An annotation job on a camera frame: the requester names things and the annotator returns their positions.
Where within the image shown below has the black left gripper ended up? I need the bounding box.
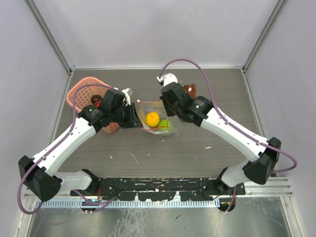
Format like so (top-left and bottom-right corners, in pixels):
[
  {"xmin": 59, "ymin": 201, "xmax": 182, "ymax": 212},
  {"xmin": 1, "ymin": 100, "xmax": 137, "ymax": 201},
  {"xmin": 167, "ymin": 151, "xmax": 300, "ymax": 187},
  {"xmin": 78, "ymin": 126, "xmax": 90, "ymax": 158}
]
[{"xmin": 111, "ymin": 102, "xmax": 143, "ymax": 128}]

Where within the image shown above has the orange yellow fruit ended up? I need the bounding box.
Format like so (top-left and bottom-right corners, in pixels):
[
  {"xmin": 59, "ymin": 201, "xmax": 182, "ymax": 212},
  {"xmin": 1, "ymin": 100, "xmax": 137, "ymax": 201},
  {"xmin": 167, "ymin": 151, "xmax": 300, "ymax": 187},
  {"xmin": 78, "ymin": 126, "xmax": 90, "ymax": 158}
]
[{"xmin": 145, "ymin": 112, "xmax": 160, "ymax": 127}]

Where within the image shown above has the clear zip top bag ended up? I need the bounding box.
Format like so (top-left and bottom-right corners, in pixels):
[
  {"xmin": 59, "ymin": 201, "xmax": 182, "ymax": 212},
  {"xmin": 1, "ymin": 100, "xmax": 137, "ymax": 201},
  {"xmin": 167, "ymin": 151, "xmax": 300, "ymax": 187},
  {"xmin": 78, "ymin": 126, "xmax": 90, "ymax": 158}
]
[{"xmin": 137, "ymin": 100, "xmax": 181, "ymax": 136}]

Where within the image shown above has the light green apple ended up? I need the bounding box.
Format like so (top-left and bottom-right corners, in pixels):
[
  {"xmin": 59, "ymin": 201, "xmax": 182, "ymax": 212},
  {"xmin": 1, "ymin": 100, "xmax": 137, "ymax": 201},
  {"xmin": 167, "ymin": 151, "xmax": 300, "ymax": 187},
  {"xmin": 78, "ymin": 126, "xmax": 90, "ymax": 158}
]
[{"xmin": 158, "ymin": 119, "xmax": 173, "ymax": 131}]

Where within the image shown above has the red tomato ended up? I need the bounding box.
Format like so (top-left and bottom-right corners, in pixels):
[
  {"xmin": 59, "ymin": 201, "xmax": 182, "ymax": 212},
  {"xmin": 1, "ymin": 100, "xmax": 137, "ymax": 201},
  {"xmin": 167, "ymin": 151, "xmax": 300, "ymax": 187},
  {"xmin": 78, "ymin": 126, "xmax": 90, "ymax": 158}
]
[{"xmin": 94, "ymin": 100, "xmax": 102, "ymax": 108}]

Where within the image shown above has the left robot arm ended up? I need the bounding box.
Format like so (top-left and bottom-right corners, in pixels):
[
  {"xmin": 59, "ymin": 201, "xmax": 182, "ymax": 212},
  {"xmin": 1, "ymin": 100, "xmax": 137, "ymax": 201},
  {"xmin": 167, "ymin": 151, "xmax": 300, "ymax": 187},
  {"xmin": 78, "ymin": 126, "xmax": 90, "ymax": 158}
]
[{"xmin": 18, "ymin": 88, "xmax": 142, "ymax": 202}]

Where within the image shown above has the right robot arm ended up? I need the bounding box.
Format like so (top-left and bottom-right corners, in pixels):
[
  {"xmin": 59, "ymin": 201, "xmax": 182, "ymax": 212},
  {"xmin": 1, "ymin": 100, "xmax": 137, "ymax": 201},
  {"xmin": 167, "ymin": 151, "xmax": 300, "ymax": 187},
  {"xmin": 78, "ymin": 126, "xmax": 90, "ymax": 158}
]
[{"xmin": 160, "ymin": 82, "xmax": 281, "ymax": 195}]

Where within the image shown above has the brown cloth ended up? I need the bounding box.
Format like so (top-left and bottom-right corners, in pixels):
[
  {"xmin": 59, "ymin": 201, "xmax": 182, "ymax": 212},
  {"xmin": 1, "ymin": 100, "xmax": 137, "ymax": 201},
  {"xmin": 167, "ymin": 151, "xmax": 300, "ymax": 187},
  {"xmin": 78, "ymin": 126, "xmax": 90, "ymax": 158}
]
[{"xmin": 183, "ymin": 84, "xmax": 196, "ymax": 99}]

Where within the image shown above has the dark brown round fruit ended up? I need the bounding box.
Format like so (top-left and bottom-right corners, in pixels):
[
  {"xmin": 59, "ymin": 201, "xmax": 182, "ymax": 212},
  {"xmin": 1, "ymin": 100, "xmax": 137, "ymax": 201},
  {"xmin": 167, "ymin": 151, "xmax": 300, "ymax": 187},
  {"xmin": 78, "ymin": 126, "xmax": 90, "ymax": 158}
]
[{"xmin": 91, "ymin": 95, "xmax": 102, "ymax": 105}]

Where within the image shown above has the pink plastic basket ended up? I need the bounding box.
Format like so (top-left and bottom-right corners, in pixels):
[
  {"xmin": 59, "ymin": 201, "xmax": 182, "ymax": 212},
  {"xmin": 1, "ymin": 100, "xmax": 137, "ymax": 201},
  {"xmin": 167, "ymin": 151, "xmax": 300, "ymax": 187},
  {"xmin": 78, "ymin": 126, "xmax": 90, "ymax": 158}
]
[{"xmin": 66, "ymin": 77, "xmax": 121, "ymax": 134}]

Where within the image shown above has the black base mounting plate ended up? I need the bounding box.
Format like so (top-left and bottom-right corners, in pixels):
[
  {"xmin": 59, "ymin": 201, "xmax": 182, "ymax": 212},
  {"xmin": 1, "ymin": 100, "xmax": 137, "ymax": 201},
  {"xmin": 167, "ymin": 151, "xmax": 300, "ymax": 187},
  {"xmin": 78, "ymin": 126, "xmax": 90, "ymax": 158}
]
[{"xmin": 80, "ymin": 177, "xmax": 233, "ymax": 201}]

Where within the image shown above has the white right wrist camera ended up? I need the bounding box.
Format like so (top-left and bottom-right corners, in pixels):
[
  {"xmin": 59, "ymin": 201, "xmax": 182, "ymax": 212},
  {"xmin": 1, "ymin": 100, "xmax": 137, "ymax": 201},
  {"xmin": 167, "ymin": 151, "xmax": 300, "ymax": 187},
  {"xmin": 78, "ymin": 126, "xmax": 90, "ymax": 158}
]
[{"xmin": 157, "ymin": 73, "xmax": 178, "ymax": 87}]

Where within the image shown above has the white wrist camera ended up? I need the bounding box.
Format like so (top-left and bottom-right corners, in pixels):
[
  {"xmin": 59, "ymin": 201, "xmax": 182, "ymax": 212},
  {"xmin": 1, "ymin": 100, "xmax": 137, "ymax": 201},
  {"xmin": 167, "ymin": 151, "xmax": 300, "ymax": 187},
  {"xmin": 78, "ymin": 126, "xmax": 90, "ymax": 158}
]
[
  {"xmin": 157, "ymin": 73, "xmax": 178, "ymax": 87},
  {"xmin": 121, "ymin": 88, "xmax": 133, "ymax": 106}
]

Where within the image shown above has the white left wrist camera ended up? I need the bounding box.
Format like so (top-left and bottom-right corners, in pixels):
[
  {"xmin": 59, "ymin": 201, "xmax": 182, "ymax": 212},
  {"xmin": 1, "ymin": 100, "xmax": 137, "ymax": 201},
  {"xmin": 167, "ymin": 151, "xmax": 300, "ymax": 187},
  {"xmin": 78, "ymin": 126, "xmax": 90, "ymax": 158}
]
[{"xmin": 121, "ymin": 88, "xmax": 133, "ymax": 106}]

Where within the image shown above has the white slotted cable duct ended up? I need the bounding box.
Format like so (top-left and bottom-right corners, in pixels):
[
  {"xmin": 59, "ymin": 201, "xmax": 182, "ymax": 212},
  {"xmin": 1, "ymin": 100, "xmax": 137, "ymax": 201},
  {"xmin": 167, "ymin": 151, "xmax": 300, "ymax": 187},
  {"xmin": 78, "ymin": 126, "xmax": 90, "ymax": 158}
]
[{"xmin": 41, "ymin": 198, "xmax": 220, "ymax": 208}]

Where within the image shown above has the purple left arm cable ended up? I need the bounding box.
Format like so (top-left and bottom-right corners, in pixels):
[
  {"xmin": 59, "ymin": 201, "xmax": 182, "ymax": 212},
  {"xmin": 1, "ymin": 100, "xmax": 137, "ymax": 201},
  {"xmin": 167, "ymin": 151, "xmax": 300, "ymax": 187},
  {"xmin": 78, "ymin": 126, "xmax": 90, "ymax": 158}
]
[{"xmin": 17, "ymin": 83, "xmax": 120, "ymax": 214}]

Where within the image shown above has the aluminium frame rail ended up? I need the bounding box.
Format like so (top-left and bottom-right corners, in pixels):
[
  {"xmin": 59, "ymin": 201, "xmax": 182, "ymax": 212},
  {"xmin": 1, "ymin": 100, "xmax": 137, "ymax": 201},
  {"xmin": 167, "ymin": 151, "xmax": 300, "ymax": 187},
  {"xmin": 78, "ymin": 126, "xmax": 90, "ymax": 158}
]
[{"xmin": 244, "ymin": 177, "xmax": 293, "ymax": 197}]

